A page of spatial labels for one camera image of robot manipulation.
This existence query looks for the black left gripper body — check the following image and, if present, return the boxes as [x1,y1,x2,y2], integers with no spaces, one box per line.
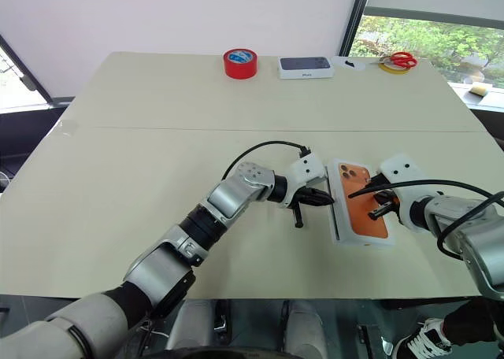
[291,185,317,211]

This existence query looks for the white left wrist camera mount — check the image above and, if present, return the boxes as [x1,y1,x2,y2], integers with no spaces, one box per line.
[275,150,328,210]

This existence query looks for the person's leg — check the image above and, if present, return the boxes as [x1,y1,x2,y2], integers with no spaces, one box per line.
[443,298,499,346]

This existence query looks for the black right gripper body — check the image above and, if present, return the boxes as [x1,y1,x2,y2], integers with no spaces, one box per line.
[375,189,402,217]

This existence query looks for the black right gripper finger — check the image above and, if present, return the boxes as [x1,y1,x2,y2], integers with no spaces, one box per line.
[367,202,396,221]
[347,183,381,200]

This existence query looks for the black white sneaker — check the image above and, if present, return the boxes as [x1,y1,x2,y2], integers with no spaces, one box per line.
[393,318,454,359]

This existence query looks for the black window frame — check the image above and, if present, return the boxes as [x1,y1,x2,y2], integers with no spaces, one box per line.
[339,0,504,57]

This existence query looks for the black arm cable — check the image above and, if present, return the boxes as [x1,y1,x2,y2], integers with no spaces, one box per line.
[220,140,312,181]
[365,177,504,264]

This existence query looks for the red tape roll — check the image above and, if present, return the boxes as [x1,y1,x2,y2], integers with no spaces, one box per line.
[222,48,259,80]

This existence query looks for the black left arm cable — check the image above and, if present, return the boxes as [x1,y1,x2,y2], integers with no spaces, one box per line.
[220,140,312,181]

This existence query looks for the clear tape patch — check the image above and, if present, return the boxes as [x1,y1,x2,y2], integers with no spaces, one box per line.
[56,118,82,139]

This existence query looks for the slanted window frame bar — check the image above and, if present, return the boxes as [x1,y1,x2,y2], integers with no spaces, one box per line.
[0,31,76,110]

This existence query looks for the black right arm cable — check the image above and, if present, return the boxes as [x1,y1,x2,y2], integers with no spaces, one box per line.
[365,177,504,264]

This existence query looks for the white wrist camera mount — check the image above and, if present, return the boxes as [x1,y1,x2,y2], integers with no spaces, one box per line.
[376,153,431,233]
[275,150,328,210]

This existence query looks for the yellow tape roll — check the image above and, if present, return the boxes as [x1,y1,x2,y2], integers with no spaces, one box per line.
[378,61,410,77]

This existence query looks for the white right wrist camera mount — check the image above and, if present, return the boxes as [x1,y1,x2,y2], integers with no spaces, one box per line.
[376,153,431,233]

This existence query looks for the white box with dark top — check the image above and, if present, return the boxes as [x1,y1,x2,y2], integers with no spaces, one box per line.
[278,55,336,80]

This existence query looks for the red handled scissors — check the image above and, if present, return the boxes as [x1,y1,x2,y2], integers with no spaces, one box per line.
[368,51,418,69]

